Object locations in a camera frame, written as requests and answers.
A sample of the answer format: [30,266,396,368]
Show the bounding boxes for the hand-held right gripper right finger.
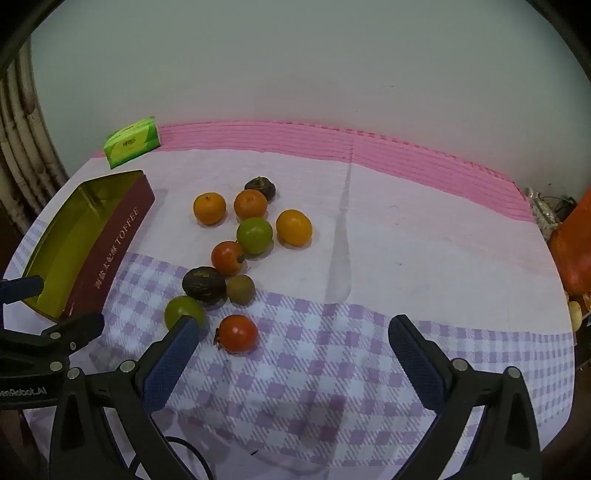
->
[388,315,543,480]

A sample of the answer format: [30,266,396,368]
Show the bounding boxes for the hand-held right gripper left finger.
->
[48,315,201,480]

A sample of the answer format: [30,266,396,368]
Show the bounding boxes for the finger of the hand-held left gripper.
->
[0,312,105,377]
[0,275,44,306]

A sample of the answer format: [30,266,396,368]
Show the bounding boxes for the green round fruit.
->
[164,295,207,340]
[236,217,274,256]

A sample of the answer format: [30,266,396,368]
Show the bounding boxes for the maroon tin box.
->
[21,170,156,323]

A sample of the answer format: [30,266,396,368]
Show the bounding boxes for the red tomato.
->
[213,314,259,354]
[211,240,246,277]

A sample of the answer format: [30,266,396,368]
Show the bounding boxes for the dark avocado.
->
[181,266,227,307]

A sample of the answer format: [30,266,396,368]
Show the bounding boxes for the brown kiwi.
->
[226,274,256,306]

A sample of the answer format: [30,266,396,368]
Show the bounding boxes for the orange mandarin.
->
[276,209,313,247]
[233,189,269,221]
[193,192,227,226]

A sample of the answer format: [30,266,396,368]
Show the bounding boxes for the pink purple checked tablecloth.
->
[2,121,578,480]

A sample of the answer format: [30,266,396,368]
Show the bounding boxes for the green tissue box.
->
[102,115,161,169]

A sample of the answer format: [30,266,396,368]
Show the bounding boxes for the silver metal objects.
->
[524,186,563,241]

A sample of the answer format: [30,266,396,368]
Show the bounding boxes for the orange plastic bag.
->
[547,187,591,296]

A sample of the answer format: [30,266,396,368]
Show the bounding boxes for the dark brown round fruit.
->
[244,176,277,202]

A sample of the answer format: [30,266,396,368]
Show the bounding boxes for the black cable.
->
[129,435,219,480]

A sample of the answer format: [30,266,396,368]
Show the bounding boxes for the brown ribbed wooden frame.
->
[0,58,71,234]

